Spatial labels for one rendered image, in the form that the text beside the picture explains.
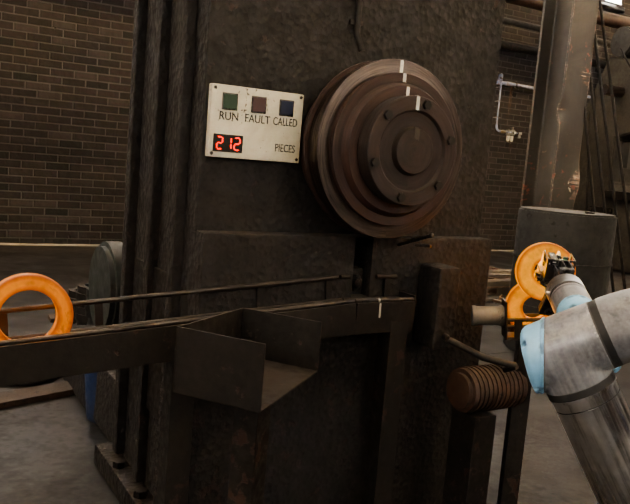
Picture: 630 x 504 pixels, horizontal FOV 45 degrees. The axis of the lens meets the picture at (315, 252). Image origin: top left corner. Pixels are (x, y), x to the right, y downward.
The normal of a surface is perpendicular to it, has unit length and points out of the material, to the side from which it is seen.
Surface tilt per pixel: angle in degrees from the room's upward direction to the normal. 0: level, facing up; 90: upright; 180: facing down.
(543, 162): 90
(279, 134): 90
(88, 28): 90
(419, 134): 90
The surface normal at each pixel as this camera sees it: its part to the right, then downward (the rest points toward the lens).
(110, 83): 0.50, 0.14
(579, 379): -0.14, 0.08
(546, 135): -0.86, -0.01
